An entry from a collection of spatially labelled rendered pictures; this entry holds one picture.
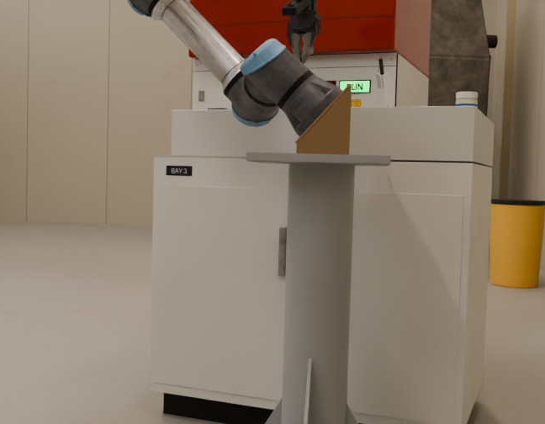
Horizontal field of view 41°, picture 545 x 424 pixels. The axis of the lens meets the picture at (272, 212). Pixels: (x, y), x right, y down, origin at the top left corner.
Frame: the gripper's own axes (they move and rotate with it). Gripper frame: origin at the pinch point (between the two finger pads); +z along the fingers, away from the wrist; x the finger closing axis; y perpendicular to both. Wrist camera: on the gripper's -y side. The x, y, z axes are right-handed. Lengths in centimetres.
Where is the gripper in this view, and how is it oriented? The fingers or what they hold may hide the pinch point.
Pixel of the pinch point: (300, 59)
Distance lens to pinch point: 214.5
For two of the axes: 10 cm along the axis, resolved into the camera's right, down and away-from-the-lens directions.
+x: -9.3, -0.5, 3.6
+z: -0.3, 10.0, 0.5
